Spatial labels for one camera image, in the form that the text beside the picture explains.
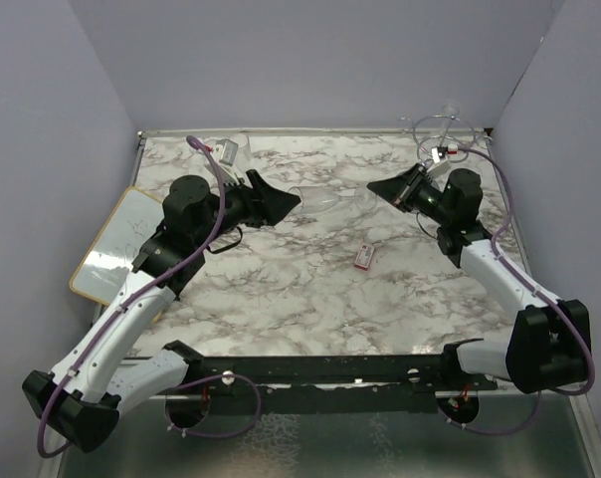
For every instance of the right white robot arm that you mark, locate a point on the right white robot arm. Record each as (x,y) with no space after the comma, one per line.
(549,346)

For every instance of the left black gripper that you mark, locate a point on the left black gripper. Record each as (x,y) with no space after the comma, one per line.
(270,207)

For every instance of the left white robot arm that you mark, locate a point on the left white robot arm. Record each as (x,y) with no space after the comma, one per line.
(83,396)

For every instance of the chrome wine glass rack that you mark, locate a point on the chrome wine glass rack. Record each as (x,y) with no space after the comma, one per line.
(425,132)

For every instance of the yellow framed whiteboard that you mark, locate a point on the yellow framed whiteboard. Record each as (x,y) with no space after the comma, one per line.
(102,271)

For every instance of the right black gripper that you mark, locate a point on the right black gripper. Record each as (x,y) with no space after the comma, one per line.
(396,189)

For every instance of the small red white box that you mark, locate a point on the small red white box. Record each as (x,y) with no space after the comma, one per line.
(364,257)

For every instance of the clear wine glass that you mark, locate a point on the clear wine glass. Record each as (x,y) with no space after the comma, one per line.
(243,159)
(450,110)
(315,200)

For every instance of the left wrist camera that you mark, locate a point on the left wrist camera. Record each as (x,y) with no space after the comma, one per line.
(225,152)

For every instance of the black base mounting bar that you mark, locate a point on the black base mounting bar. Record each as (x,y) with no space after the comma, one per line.
(316,384)

